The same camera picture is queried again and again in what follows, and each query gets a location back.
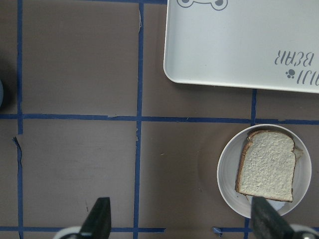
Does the cream round plate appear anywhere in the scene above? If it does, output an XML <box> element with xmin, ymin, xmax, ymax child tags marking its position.
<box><xmin>217</xmin><ymin>124</ymin><xmax>312</xmax><ymax>218</ymax></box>

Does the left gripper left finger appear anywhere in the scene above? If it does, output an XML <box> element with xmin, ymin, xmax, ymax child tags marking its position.
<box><xmin>79</xmin><ymin>197</ymin><xmax>111</xmax><ymax>239</ymax></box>

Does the blue bowl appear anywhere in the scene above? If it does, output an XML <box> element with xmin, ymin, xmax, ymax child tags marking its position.
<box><xmin>0</xmin><ymin>80</ymin><xmax>4</xmax><ymax>107</ymax></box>

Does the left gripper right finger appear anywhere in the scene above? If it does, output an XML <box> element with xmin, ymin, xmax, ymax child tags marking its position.
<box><xmin>251</xmin><ymin>197</ymin><xmax>294</xmax><ymax>239</ymax></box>

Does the cream bear tray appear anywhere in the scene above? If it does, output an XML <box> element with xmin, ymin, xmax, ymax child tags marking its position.
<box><xmin>163</xmin><ymin>0</ymin><xmax>319</xmax><ymax>93</ymax></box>

